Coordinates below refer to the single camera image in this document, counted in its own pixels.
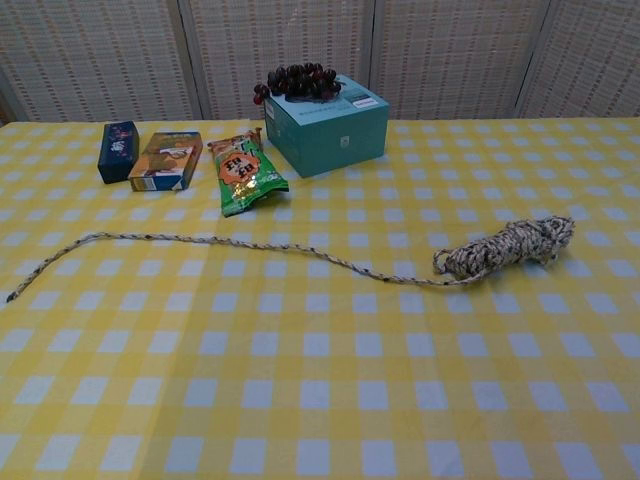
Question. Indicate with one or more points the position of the dark red grape bunch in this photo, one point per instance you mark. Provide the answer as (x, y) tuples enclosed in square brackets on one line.
[(300, 80)]

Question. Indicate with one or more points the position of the orange brown carton box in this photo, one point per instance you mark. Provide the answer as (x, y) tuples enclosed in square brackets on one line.
[(165, 162)]

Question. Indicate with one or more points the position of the woven folding screen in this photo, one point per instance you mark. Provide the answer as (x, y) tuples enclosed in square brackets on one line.
[(125, 55)]

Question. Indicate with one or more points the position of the green orange snack bag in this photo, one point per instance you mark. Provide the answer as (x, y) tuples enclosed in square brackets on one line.
[(245, 175)]

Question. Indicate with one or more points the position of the yellow white checked tablecloth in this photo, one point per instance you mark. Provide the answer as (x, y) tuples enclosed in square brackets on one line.
[(320, 360)]

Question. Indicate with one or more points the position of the teal cardboard box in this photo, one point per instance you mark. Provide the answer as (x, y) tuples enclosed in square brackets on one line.
[(330, 132)]

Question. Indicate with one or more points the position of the dark blue carton box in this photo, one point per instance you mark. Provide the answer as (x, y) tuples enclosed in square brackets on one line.
[(117, 152)]

